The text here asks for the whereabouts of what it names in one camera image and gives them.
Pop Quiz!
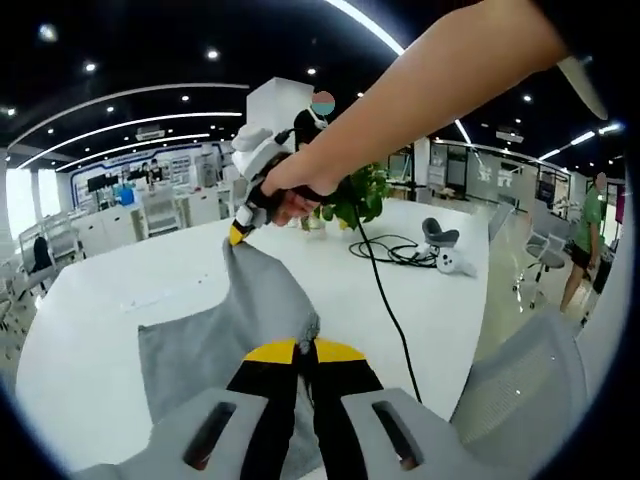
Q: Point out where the grey swivel office chair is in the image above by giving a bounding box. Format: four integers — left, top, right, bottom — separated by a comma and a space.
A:
512, 227, 571, 311

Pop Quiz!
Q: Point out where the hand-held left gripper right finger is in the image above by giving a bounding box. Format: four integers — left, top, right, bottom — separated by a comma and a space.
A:
313, 338, 516, 480

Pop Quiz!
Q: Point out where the grey towel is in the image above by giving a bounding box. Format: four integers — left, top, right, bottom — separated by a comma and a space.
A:
137, 238, 324, 474

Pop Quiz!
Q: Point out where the white power strip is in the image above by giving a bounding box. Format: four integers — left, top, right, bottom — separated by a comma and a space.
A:
119, 272, 224, 314

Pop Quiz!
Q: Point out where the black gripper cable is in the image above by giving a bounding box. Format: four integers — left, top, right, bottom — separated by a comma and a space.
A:
273, 127, 424, 405

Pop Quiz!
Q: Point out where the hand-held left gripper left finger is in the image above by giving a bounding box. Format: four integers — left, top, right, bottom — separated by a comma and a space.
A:
74, 337, 301, 480

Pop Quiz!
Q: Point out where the green potted plant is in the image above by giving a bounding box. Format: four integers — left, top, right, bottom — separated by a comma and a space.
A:
299, 162, 394, 234

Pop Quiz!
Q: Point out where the white mesh office chair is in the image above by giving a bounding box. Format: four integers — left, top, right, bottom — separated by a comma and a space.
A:
141, 192, 182, 237

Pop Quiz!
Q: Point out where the grey mesh chair back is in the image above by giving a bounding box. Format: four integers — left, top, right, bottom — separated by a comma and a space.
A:
449, 304, 591, 480

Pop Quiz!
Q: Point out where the person's right hand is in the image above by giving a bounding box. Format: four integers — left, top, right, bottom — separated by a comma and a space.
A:
259, 143, 352, 229

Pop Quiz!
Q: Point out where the white square column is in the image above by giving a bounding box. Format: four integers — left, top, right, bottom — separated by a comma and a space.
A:
244, 76, 315, 146

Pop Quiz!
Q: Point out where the white handheld controller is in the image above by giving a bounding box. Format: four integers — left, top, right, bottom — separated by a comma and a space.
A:
435, 248, 479, 277

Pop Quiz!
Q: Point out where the white VR headset device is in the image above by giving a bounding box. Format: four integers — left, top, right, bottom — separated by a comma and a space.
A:
421, 217, 461, 249

